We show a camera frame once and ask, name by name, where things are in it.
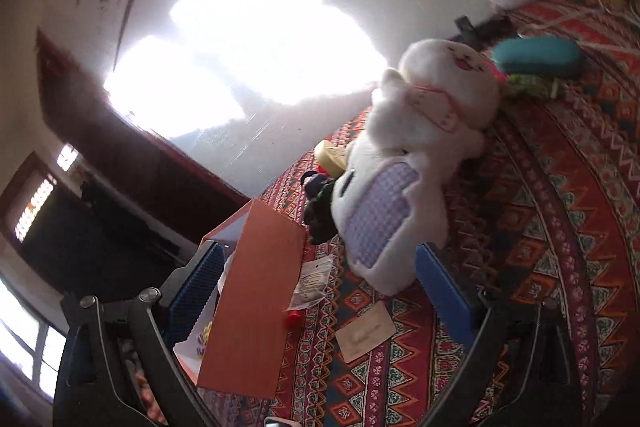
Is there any black knitted glove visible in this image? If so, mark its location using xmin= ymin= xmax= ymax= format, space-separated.
xmin=303 ymin=178 xmax=338 ymax=245

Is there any patterned ethnic tablecloth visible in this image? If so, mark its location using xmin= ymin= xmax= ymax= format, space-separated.
xmin=199 ymin=0 xmax=640 ymax=427

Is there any white plush rabbit toy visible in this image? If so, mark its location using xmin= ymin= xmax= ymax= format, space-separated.
xmin=331 ymin=39 xmax=500 ymax=296

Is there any blue figurine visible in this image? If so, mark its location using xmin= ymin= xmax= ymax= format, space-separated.
xmin=299 ymin=170 xmax=329 ymax=199

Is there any green pea snack packet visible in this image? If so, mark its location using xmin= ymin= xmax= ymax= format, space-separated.
xmin=502 ymin=74 xmax=560 ymax=101

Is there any teal glasses case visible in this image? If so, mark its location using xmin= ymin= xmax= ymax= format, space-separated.
xmin=491 ymin=36 xmax=582 ymax=78

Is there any beige adhesive bandage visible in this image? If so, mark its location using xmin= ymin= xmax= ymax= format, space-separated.
xmin=335 ymin=301 xmax=396 ymax=363

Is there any black remote control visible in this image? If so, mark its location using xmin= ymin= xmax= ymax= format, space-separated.
xmin=451 ymin=15 xmax=512 ymax=50

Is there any beige masking tape roll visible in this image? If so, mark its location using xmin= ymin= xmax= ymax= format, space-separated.
xmin=314 ymin=140 xmax=350 ymax=178

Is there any pink crochet flower pot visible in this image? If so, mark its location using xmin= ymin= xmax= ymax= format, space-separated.
xmin=196 ymin=321 xmax=213 ymax=360

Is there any packaged bun wrapper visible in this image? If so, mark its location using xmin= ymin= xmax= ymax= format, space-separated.
xmin=288 ymin=255 xmax=334 ymax=311

